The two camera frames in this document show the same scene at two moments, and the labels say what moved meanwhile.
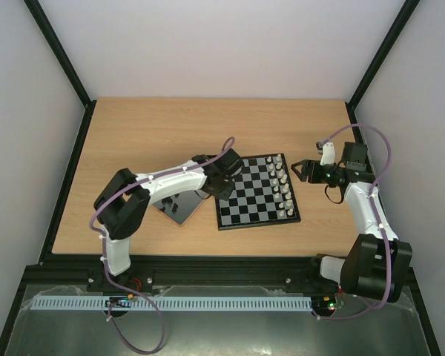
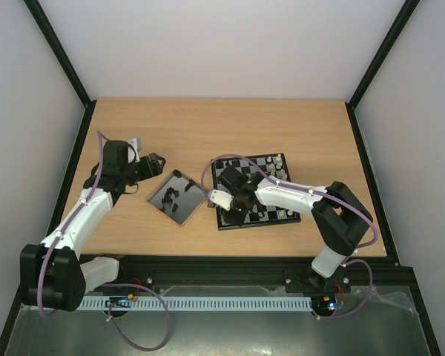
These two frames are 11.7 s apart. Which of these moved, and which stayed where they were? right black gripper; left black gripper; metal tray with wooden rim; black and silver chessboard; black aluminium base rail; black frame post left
Moved: right black gripper; left black gripper
Stayed: black and silver chessboard; metal tray with wooden rim; black aluminium base rail; black frame post left
